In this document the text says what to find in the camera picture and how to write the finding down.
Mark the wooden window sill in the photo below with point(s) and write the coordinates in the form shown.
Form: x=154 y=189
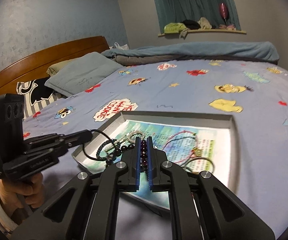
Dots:
x=209 y=31

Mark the striped black white pillow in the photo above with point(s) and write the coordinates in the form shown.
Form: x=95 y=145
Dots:
x=36 y=95

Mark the grey-blue pillow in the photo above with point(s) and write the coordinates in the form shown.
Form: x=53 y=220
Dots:
x=82 y=73

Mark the wooden headboard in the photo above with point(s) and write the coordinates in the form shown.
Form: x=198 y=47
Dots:
x=35 y=65

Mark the pink balloon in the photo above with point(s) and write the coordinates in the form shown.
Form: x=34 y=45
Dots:
x=223 y=10

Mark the teal folded blanket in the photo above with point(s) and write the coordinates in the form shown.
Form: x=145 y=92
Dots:
x=245 y=51

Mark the black cloth on sill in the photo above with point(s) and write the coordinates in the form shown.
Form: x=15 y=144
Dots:
x=191 y=24

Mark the olive pillow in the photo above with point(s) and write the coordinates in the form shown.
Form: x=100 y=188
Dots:
x=55 y=68

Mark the blue cartoon bedsheet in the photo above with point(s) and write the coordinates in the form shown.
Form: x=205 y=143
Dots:
x=248 y=98

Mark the teal curtain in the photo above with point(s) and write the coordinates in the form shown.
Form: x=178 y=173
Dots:
x=176 y=11

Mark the printed blue green paper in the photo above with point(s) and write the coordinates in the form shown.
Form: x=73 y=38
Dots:
x=180 y=143

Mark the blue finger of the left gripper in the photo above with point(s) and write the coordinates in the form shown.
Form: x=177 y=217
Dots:
x=62 y=145
x=43 y=139

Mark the green cloth on sill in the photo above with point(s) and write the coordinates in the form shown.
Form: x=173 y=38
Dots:
x=174 y=28

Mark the green thin bangle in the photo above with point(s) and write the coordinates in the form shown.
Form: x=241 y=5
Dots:
x=198 y=164

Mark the beige cloth on sill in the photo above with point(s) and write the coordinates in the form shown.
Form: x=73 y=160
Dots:
x=204 y=23

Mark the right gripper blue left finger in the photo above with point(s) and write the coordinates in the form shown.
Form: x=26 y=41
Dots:
x=86 y=207

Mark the person's left hand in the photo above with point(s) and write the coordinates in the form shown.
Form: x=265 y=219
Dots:
x=33 y=191

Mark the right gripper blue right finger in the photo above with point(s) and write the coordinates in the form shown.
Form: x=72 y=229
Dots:
x=201 y=206

